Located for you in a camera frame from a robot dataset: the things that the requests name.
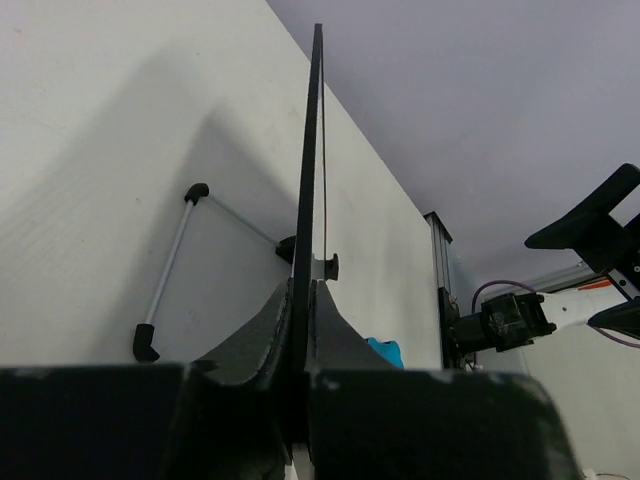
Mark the wire whiteboard stand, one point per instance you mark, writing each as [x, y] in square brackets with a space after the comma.
[218, 265]

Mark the small black-framed whiteboard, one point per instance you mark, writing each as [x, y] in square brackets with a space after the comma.
[301, 287]

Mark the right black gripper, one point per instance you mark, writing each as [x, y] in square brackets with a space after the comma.
[608, 247]

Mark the blue bone-shaped eraser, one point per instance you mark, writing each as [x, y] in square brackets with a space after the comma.
[388, 350]

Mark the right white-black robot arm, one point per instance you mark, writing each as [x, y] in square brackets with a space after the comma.
[511, 320]

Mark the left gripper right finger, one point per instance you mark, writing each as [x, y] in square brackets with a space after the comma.
[371, 420]

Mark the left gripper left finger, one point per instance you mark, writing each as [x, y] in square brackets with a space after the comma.
[213, 418]

